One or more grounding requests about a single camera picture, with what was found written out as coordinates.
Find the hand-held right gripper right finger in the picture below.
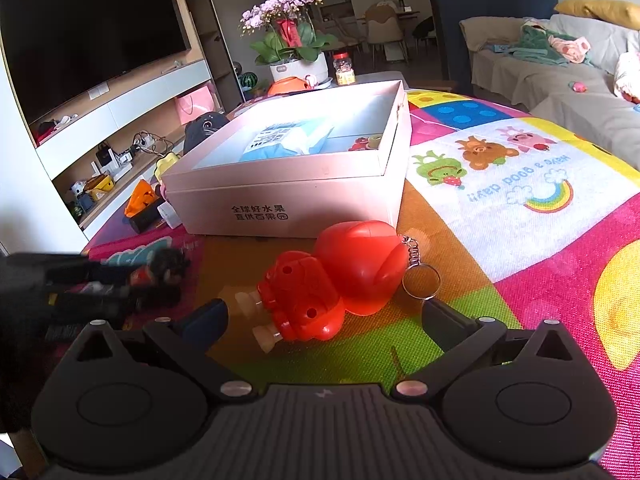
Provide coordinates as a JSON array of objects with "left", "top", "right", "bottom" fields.
[{"left": 392, "top": 299, "right": 576, "bottom": 403}]

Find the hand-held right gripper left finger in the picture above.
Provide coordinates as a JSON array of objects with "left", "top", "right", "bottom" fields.
[{"left": 62, "top": 299, "right": 258, "bottom": 403}]

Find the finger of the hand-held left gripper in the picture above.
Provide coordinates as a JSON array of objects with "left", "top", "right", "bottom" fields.
[
  {"left": 60, "top": 282, "right": 182, "bottom": 313},
  {"left": 85, "top": 247, "right": 192, "bottom": 287}
]

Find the yellow figure toy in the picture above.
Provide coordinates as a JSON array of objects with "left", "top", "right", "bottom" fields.
[{"left": 153, "top": 151, "right": 181, "bottom": 181}]

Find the red duck keychain toy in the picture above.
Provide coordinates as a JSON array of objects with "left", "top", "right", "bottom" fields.
[{"left": 235, "top": 220, "right": 442, "bottom": 342}]

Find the pink cardboard box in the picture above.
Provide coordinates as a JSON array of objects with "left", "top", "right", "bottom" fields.
[{"left": 161, "top": 80, "right": 413, "bottom": 239}]

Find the small black box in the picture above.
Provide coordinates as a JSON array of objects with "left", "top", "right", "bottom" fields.
[{"left": 127, "top": 200, "right": 166, "bottom": 233}]

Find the small white box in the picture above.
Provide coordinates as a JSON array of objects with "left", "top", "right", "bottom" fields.
[{"left": 157, "top": 200, "right": 183, "bottom": 230}]

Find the orange plastic toy piece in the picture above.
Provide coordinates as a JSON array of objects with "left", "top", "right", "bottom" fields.
[{"left": 124, "top": 179, "right": 166, "bottom": 218}]

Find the colourful cartoon play mat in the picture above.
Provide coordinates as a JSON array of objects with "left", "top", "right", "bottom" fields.
[{"left": 82, "top": 89, "right": 640, "bottom": 480}]

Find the pink paper bag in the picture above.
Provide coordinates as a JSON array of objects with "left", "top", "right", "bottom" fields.
[{"left": 175, "top": 85, "right": 217, "bottom": 126}]

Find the white wooden television cabinet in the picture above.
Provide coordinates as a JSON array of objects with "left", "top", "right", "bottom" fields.
[{"left": 0, "top": 0, "right": 246, "bottom": 241}]

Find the blue white tissue packet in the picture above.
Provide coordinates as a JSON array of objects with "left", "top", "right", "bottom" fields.
[{"left": 239, "top": 119, "right": 335, "bottom": 163}]

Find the orange round toy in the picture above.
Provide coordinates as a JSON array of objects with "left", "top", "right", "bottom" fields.
[{"left": 266, "top": 76, "right": 321, "bottom": 97}]

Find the pink orchid in white pot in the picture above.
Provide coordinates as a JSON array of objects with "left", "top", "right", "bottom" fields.
[{"left": 240, "top": 0, "right": 341, "bottom": 83}]

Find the black television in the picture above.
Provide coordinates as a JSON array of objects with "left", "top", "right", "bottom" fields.
[{"left": 0, "top": 0, "right": 193, "bottom": 126}]

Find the grey sofa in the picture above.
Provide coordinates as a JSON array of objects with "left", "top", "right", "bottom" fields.
[{"left": 460, "top": 0, "right": 640, "bottom": 171}]

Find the clear jar with red lid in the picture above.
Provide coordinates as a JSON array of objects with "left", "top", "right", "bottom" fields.
[{"left": 332, "top": 51, "right": 357, "bottom": 86}]

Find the green cloth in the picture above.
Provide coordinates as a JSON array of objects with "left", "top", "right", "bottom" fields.
[{"left": 507, "top": 25, "right": 571, "bottom": 67}]

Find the beige pillow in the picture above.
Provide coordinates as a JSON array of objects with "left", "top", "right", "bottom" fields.
[{"left": 459, "top": 16, "right": 531, "bottom": 52}]

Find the dining chair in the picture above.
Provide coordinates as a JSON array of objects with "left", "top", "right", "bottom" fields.
[{"left": 364, "top": 2, "right": 408, "bottom": 63}]

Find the pink plush toy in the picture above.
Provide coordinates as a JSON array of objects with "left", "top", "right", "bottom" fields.
[{"left": 547, "top": 35, "right": 592, "bottom": 64}]

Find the white red patterned cloth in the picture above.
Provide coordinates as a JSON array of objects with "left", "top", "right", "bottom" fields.
[{"left": 612, "top": 51, "right": 640, "bottom": 106}]

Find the yellow pillow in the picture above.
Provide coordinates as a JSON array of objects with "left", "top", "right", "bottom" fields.
[{"left": 554, "top": 0, "right": 640, "bottom": 31}]

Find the power strip with cables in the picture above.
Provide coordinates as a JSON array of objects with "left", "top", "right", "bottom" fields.
[{"left": 132, "top": 131, "right": 171, "bottom": 153}]

